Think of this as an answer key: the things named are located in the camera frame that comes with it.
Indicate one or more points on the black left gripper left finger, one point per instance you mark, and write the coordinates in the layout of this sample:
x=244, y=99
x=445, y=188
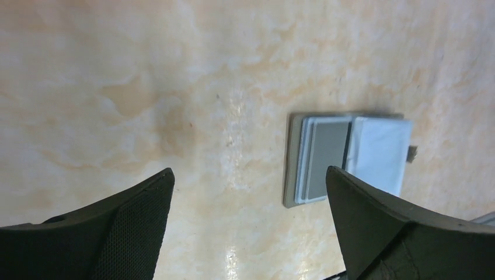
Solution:
x=119, y=237

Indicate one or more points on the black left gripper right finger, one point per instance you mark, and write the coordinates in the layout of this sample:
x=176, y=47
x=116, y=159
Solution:
x=382, y=236

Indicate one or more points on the grey leather card holder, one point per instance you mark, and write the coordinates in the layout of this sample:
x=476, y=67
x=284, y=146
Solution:
x=377, y=150

